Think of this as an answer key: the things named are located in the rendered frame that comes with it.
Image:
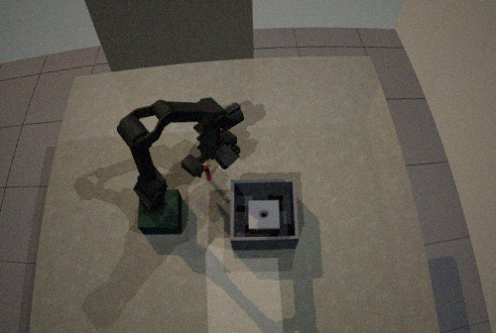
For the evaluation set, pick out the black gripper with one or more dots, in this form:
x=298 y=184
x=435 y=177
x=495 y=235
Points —
x=194 y=166

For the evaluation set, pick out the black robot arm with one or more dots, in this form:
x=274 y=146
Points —
x=151 y=186

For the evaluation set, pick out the red peg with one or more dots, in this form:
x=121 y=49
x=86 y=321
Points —
x=206 y=170

